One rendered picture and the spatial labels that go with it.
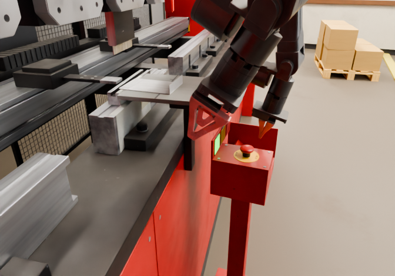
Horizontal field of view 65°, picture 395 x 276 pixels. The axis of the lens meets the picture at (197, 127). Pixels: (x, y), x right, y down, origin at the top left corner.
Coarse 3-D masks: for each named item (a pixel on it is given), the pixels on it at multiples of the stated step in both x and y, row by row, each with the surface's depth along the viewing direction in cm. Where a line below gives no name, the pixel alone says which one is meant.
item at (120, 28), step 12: (108, 12) 65; (120, 12) 68; (132, 12) 74; (108, 24) 66; (120, 24) 69; (132, 24) 75; (108, 36) 67; (120, 36) 69; (132, 36) 75; (120, 48) 72
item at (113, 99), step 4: (136, 72) 85; (140, 72) 86; (144, 72) 85; (148, 72) 86; (132, 76) 82; (136, 76) 84; (128, 80) 79; (120, 84) 76; (124, 84) 77; (112, 88) 73; (116, 88) 73; (108, 92) 70; (112, 92) 71; (108, 96) 71; (112, 96) 71; (116, 96) 70; (108, 100) 71; (112, 100) 71; (116, 100) 71; (112, 104) 72; (116, 104) 71
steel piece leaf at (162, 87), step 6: (180, 78) 74; (138, 84) 75; (144, 84) 75; (150, 84) 75; (156, 84) 75; (162, 84) 75; (168, 84) 75; (174, 84) 71; (180, 84) 75; (132, 90) 71; (138, 90) 71; (144, 90) 71; (150, 90) 71; (156, 90) 71; (162, 90) 71; (168, 90) 71; (174, 90) 71
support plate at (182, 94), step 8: (160, 80) 79; (168, 80) 79; (184, 80) 79; (192, 80) 79; (200, 80) 79; (184, 88) 73; (192, 88) 73; (120, 96) 68; (128, 96) 68; (136, 96) 68; (144, 96) 68; (152, 96) 68; (160, 96) 68; (168, 96) 68; (176, 96) 68; (184, 96) 68; (208, 96) 68; (176, 104) 66; (184, 104) 66
